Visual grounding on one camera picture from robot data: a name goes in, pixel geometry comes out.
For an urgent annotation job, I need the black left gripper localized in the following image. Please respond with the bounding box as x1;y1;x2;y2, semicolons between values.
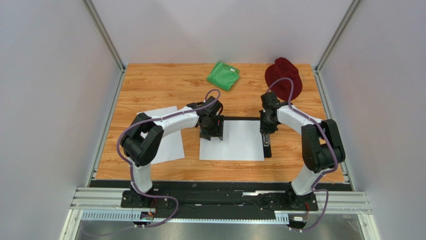
199;115;224;141

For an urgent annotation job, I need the black clipboard folder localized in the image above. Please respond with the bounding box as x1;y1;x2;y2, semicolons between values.
224;116;272;158

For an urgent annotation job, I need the white paper sheet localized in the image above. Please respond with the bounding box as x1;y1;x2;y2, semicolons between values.
199;120;265;161
144;106;185;165

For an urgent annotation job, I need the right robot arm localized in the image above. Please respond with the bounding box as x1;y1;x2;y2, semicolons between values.
260;91;346;209

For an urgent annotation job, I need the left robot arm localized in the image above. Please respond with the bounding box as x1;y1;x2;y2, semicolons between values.
116;97;224;202

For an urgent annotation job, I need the green folded cloth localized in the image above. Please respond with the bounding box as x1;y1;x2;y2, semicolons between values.
206;61;240;92

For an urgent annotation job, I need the dark red hat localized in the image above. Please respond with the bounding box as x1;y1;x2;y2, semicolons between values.
264;57;303;102

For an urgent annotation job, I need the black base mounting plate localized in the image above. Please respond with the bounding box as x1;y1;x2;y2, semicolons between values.
89;179;354;221

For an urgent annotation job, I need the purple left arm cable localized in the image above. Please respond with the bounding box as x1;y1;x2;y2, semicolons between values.
81;88;222;234

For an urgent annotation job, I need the aluminium frame rail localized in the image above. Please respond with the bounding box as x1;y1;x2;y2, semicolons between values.
60;180;380;240

